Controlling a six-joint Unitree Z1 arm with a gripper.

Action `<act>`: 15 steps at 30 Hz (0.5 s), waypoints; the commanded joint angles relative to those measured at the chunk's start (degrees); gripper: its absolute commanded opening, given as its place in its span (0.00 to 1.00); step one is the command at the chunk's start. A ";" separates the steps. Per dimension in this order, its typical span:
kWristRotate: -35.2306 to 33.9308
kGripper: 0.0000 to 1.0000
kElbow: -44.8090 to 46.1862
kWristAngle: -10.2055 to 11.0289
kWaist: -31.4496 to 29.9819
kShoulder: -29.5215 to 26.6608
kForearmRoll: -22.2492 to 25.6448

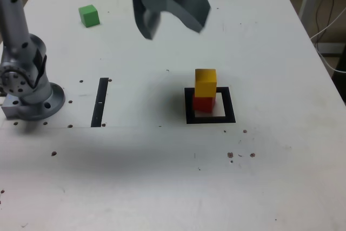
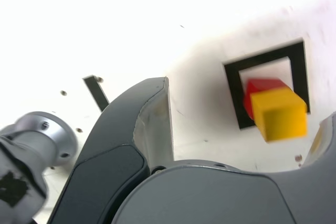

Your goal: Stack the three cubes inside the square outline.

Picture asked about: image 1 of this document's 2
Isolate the black tape strip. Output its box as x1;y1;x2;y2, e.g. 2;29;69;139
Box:
90;77;109;128

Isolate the yellow cube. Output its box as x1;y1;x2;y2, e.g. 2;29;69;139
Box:
195;68;218;98

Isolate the red cube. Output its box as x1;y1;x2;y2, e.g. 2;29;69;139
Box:
192;93;216;114

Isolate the black tape square outline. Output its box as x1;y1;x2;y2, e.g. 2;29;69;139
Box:
184;87;236;124

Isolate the black hanging cable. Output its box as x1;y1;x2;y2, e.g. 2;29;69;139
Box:
315;0;341;36

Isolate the white cable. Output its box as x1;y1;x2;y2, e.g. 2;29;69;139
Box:
310;6;346;74

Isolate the green cube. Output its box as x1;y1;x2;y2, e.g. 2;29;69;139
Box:
78;4;101;28

